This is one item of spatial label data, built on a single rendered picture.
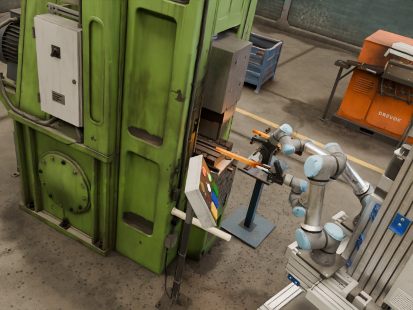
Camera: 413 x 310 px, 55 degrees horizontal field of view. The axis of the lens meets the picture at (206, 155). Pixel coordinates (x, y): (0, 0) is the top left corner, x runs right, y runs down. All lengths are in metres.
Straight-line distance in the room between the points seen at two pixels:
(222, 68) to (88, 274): 1.83
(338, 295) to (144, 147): 1.45
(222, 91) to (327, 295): 1.33
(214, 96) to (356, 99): 3.85
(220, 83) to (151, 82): 0.42
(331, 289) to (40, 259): 2.12
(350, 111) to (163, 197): 4.02
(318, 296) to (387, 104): 4.01
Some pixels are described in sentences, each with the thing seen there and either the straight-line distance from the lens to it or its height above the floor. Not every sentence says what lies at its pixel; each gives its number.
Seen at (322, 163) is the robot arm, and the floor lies 1.42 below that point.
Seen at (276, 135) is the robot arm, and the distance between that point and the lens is 2.55.
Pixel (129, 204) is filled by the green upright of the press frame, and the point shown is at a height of 0.50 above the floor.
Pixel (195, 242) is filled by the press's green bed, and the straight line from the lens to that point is 3.20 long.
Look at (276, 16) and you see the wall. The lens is 10.71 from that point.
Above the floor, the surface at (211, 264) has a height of 0.00.
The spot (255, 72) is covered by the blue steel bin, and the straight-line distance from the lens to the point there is 6.47.
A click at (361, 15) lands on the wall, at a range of 10.05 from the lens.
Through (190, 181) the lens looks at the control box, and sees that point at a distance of 2.16.
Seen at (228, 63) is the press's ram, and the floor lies 1.69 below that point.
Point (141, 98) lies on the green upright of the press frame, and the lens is 2.51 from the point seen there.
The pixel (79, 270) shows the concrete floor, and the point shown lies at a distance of 3.24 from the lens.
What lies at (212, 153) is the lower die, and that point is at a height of 0.99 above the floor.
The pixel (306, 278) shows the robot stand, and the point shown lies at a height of 0.66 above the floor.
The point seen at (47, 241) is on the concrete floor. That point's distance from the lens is 3.47.
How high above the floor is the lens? 2.47
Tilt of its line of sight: 33 degrees down
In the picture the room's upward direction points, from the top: 11 degrees clockwise
